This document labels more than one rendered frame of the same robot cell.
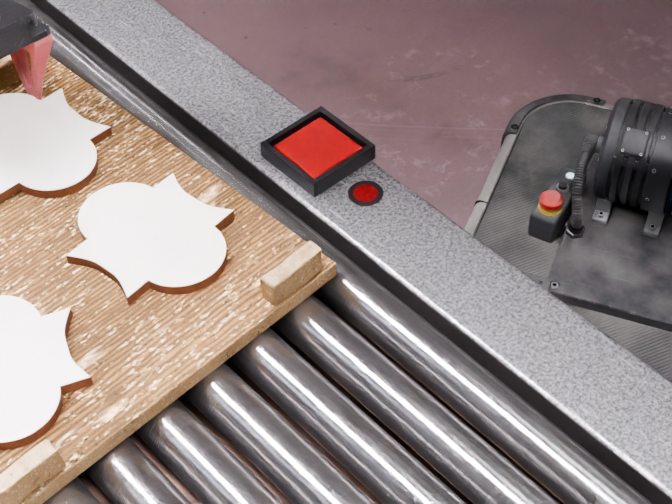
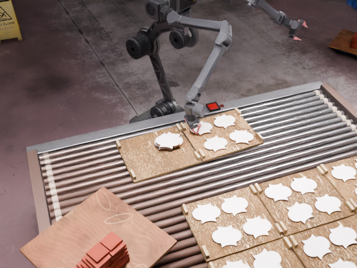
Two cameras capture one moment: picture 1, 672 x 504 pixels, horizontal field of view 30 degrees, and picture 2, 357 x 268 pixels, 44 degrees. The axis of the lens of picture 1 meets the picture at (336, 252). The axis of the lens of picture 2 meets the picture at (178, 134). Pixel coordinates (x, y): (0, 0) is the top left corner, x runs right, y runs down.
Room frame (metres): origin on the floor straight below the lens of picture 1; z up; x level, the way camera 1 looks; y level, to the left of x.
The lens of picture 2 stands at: (0.29, 2.28, 2.72)
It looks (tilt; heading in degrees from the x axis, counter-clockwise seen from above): 41 degrees down; 289
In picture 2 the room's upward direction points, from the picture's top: 1 degrees clockwise
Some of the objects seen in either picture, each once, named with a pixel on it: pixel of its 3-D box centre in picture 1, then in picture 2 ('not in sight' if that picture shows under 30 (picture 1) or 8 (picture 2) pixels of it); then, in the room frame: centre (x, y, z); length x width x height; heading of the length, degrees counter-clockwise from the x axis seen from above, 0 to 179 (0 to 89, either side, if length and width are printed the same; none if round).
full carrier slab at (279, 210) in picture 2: not in sight; (302, 198); (0.18, 0.63, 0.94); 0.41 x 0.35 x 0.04; 39
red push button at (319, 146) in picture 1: (318, 151); (213, 107); (0.85, 0.01, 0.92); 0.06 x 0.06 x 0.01; 40
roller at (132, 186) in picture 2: not in sight; (218, 164); (0.67, 0.49, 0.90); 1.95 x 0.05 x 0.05; 40
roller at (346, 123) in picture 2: not in sight; (214, 158); (0.71, 0.45, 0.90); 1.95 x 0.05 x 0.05; 40
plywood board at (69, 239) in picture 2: not in sight; (99, 246); (1.01, 1.31, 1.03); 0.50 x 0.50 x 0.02; 69
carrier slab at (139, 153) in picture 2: not in sight; (157, 152); (1.03, 0.56, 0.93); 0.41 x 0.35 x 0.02; 43
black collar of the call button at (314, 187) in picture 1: (317, 150); (213, 107); (0.85, 0.01, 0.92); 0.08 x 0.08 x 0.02; 40
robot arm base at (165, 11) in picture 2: not in sight; (167, 13); (1.24, -0.16, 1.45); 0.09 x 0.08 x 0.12; 67
